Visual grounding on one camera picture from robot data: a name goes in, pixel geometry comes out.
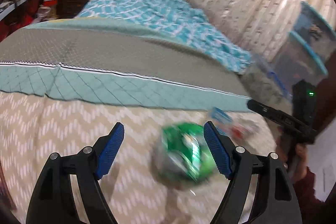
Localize storage box blue handle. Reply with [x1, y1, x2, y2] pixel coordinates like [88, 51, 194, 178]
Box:
[240, 54, 293, 111]

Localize large clear teal-rimmed bin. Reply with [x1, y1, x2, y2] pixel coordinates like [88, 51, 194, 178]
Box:
[272, 31, 329, 94]

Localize teal patterned blanket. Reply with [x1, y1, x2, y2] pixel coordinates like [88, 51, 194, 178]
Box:
[78, 0, 252, 74]

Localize green soda can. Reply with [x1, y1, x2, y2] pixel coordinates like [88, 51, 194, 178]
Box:
[153, 122, 216, 183]

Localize upper clear storage bin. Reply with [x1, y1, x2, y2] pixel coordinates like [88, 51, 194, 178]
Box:
[292, 2, 335, 63]

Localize person's right hand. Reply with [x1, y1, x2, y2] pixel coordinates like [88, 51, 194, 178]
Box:
[276, 138, 308, 184]

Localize grey teal quilted cover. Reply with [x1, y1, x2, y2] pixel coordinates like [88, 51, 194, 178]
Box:
[1, 18, 249, 112]

